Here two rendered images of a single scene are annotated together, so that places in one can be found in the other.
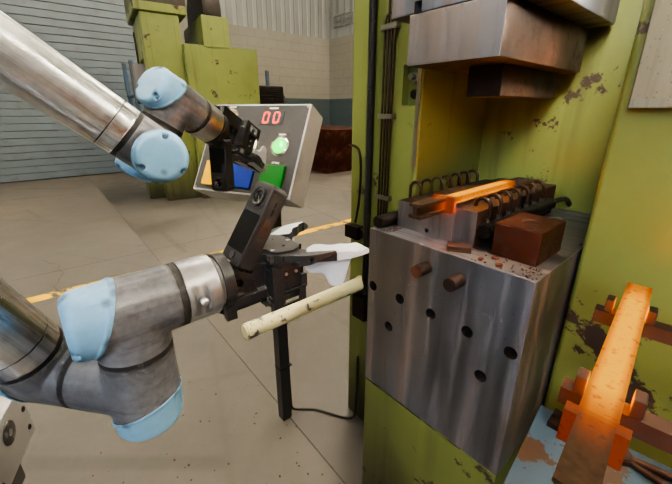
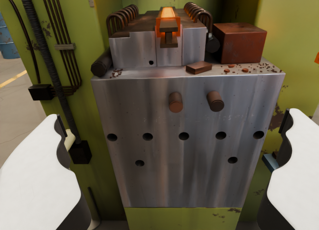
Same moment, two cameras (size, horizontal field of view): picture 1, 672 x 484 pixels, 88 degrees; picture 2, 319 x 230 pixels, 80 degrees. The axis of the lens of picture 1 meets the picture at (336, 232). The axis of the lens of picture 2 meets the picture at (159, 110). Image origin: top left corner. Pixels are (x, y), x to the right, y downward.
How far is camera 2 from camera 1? 0.48 m
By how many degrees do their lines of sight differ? 43
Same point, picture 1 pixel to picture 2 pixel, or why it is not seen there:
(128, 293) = not seen: outside the picture
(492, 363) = (243, 148)
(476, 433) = (229, 194)
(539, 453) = not seen: hidden behind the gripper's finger
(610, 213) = (270, 9)
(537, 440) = not seen: hidden behind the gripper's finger
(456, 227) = (184, 49)
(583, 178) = (196, 1)
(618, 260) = (273, 43)
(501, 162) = not seen: outside the picture
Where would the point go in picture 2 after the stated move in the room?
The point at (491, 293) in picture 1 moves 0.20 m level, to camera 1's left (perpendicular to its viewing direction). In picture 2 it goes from (244, 97) to (186, 151)
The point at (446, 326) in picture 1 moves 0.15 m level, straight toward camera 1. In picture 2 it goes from (201, 139) to (253, 187)
